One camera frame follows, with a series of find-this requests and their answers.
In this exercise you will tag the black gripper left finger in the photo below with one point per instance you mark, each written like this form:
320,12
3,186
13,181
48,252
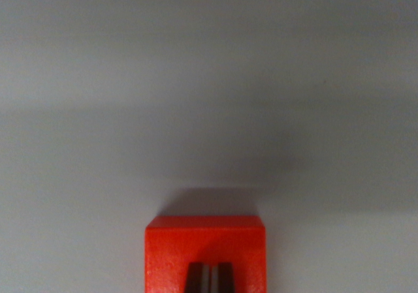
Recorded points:
194,278

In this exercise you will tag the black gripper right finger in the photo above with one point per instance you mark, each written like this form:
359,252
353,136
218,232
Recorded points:
225,278

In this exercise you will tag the red cube block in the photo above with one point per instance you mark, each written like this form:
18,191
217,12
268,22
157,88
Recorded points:
170,250

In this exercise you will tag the grey plastic bin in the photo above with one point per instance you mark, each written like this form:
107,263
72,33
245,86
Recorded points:
130,94

